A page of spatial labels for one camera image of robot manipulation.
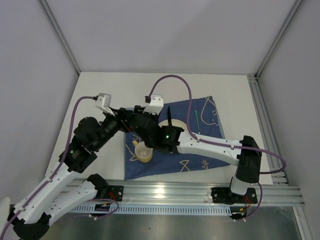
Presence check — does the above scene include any black handled knife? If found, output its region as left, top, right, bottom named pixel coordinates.
left=167, top=106, right=172, bottom=126

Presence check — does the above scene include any yellow plastic cup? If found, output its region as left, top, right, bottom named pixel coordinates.
left=132, top=140, right=153, bottom=163

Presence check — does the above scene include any blue fish-pattern cloth placemat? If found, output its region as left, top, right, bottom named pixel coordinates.
left=124, top=96, right=229, bottom=180

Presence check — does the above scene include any iridescent green fork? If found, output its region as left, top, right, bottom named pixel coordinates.
left=194, top=110, right=201, bottom=134

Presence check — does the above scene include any aluminium left corner post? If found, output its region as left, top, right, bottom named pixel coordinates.
left=37, top=0, right=81, bottom=76

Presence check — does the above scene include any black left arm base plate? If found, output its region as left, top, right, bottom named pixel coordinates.
left=99, top=185, right=124, bottom=202

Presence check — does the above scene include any aluminium corner post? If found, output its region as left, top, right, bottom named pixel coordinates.
left=254, top=0, right=305, bottom=81
left=37, top=0, right=81, bottom=76

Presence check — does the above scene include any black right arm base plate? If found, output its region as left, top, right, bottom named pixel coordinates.
left=210, top=187, right=258, bottom=205

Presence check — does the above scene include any aluminium right corner post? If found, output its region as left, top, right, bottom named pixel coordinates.
left=254, top=0, right=305, bottom=81

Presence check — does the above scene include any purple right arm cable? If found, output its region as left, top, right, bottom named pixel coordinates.
left=148, top=74, right=288, bottom=218

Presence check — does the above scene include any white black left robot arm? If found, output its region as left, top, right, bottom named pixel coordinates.
left=8, top=113, right=125, bottom=240

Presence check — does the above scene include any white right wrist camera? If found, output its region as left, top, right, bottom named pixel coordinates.
left=143, top=94, right=164, bottom=115

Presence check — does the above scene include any cream round plate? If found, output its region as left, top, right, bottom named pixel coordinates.
left=158, top=119, right=187, bottom=130

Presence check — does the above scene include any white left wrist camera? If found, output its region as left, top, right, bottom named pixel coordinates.
left=93, top=93, right=115, bottom=116

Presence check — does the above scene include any aluminium front mounting rail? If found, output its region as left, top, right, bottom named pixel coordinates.
left=58, top=177, right=306, bottom=207

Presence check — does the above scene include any aluminium right side rail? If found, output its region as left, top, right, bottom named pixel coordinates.
left=247, top=73, right=291, bottom=186

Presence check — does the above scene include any white slotted cable duct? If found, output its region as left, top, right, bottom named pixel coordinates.
left=70, top=203, right=232, bottom=216

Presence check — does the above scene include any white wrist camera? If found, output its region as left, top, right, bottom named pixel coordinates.
left=93, top=93, right=115, bottom=116
left=143, top=94, right=164, bottom=115

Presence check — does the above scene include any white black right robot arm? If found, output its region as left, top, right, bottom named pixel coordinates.
left=128, top=109, right=262, bottom=202

